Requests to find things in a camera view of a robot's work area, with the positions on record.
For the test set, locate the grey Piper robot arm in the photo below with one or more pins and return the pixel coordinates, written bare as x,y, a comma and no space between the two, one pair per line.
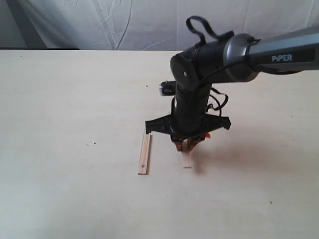
229,59

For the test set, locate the wood strip with magnets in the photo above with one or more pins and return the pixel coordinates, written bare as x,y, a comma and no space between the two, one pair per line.
146,147

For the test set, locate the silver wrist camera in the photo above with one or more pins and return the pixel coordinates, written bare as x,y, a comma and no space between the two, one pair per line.
167,88

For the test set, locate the plain wood strip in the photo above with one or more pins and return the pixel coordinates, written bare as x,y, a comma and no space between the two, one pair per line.
186,159

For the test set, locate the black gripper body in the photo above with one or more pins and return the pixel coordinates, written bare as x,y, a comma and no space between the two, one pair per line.
187,119

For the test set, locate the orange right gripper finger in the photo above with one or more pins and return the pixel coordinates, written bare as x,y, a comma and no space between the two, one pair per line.
178,142

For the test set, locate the white backdrop cloth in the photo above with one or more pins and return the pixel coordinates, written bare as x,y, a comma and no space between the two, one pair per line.
142,24

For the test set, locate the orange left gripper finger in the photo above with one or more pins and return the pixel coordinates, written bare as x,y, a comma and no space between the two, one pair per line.
192,142

